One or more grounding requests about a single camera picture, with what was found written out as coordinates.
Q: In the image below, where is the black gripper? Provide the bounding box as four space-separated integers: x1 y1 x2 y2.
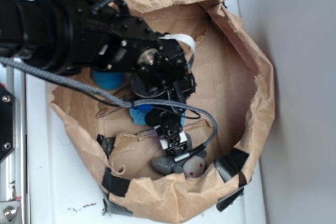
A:
130 39 196 156

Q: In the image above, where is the light blue sponge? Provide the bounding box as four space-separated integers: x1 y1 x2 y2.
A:
129 104 186 126

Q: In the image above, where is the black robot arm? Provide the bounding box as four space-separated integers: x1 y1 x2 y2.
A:
1 0 196 161

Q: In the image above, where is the grey plush toy animal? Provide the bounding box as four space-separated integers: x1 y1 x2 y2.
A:
151 133 208 179

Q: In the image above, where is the brown paper-lined box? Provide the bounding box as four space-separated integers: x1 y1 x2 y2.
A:
50 0 275 223

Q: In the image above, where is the blue dimpled ball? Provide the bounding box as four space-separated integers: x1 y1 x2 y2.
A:
92 71 125 90

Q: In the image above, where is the black mounting plate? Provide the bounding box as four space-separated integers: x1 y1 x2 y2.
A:
0 83 16 163

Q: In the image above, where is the grey braided cable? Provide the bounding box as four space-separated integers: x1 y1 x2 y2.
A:
0 56 218 163

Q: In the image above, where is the white flat ribbon cable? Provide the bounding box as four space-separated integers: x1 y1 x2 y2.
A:
163 34 197 65

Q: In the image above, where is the aluminium frame rail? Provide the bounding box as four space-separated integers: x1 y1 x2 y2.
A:
1 66 29 223

